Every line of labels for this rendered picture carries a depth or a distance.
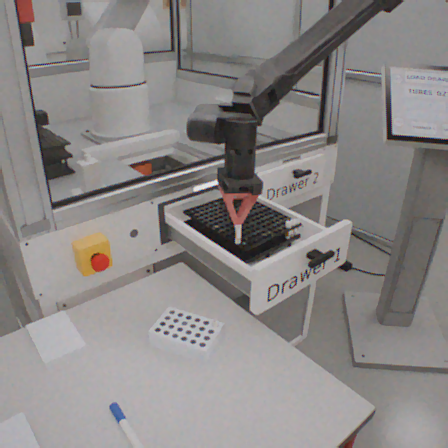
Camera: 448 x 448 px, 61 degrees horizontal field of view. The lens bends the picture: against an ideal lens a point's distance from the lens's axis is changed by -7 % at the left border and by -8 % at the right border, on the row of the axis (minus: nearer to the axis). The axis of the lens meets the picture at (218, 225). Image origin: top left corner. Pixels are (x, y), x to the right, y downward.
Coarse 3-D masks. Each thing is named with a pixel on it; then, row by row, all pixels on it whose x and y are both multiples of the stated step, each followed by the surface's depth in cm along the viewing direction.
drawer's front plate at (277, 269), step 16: (336, 224) 86; (304, 240) 80; (320, 240) 81; (336, 240) 86; (272, 256) 75; (288, 256) 76; (304, 256) 80; (336, 256) 89; (256, 272) 72; (272, 272) 74; (288, 272) 78; (304, 272) 82; (320, 272) 86; (256, 288) 74; (272, 288) 77; (288, 288) 80; (256, 304) 75; (272, 304) 79
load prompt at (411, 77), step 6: (408, 72) 135; (414, 72) 135; (420, 72) 135; (426, 72) 135; (432, 72) 134; (408, 78) 135; (414, 78) 135; (420, 78) 134; (426, 78) 134; (432, 78) 134; (438, 78) 134; (444, 78) 133; (426, 84) 134; (432, 84) 133; (438, 84) 133; (444, 84) 133
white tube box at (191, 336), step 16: (160, 320) 79; (176, 320) 80; (192, 320) 79; (208, 320) 79; (160, 336) 75; (176, 336) 76; (192, 336) 75; (208, 336) 75; (224, 336) 80; (176, 352) 75; (192, 352) 73; (208, 352) 73
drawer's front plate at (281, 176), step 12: (312, 156) 124; (324, 156) 126; (276, 168) 115; (288, 168) 117; (300, 168) 121; (312, 168) 125; (264, 180) 112; (276, 180) 116; (288, 180) 119; (312, 180) 127; (264, 192) 114; (276, 192) 117; (288, 192) 121; (300, 192) 125
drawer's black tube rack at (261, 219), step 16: (192, 208) 99; (208, 208) 99; (224, 208) 99; (256, 208) 99; (272, 208) 99; (192, 224) 98; (208, 224) 92; (224, 224) 92; (256, 224) 93; (272, 224) 92; (224, 240) 91; (272, 240) 91; (288, 240) 91; (240, 256) 86; (256, 256) 86
